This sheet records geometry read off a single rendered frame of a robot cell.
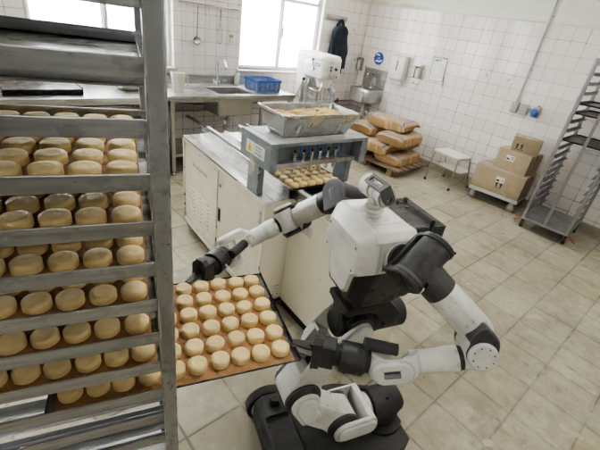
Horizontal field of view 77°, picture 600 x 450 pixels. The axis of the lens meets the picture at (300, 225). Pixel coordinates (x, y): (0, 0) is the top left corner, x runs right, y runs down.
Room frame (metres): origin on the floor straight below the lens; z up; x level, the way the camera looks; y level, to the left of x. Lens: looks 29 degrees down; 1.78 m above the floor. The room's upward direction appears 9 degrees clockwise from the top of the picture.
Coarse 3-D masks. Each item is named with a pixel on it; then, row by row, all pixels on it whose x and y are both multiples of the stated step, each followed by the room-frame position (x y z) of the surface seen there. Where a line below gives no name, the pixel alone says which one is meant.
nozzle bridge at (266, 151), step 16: (256, 128) 2.18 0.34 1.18; (256, 144) 2.02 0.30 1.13; (272, 144) 1.92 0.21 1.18; (288, 144) 1.98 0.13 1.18; (304, 144) 2.05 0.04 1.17; (320, 144) 2.12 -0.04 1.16; (336, 144) 2.32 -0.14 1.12; (352, 144) 2.40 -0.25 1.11; (256, 160) 2.01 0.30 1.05; (272, 160) 1.92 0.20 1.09; (288, 160) 2.09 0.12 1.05; (304, 160) 2.13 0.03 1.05; (320, 160) 2.18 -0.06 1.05; (336, 160) 2.26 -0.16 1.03; (352, 160) 2.35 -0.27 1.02; (256, 176) 2.00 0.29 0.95; (256, 192) 1.99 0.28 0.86
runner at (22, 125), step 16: (0, 128) 0.49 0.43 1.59; (16, 128) 0.50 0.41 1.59; (32, 128) 0.51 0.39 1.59; (48, 128) 0.51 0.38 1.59; (64, 128) 0.52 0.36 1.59; (80, 128) 0.53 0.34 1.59; (96, 128) 0.54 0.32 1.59; (112, 128) 0.55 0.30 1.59; (128, 128) 0.56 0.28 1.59; (144, 128) 0.57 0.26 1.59
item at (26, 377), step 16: (112, 352) 0.58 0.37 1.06; (128, 352) 0.59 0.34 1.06; (144, 352) 0.60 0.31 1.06; (32, 368) 0.51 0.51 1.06; (48, 368) 0.52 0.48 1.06; (64, 368) 0.52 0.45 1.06; (80, 368) 0.53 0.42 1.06; (96, 368) 0.55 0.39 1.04; (112, 368) 0.56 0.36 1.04; (0, 384) 0.47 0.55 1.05; (16, 384) 0.48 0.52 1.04; (32, 384) 0.49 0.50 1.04
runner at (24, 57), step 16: (0, 48) 0.50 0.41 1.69; (16, 48) 0.51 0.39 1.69; (32, 48) 0.51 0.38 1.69; (48, 48) 0.52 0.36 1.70; (0, 64) 0.50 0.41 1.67; (16, 64) 0.50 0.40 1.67; (32, 64) 0.51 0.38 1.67; (48, 64) 0.52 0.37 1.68; (64, 64) 0.53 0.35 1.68; (80, 64) 0.54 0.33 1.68; (96, 64) 0.55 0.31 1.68; (112, 64) 0.55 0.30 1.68; (128, 64) 0.56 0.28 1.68
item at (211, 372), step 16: (192, 288) 0.96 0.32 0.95; (240, 320) 0.86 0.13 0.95; (208, 336) 0.77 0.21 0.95; (224, 336) 0.78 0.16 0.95; (208, 352) 0.72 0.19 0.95; (288, 352) 0.76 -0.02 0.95; (208, 368) 0.67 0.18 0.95; (240, 368) 0.68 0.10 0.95; (256, 368) 0.69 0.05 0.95; (160, 384) 0.60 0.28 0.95; (80, 400) 0.53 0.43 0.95; (96, 400) 0.53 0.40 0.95
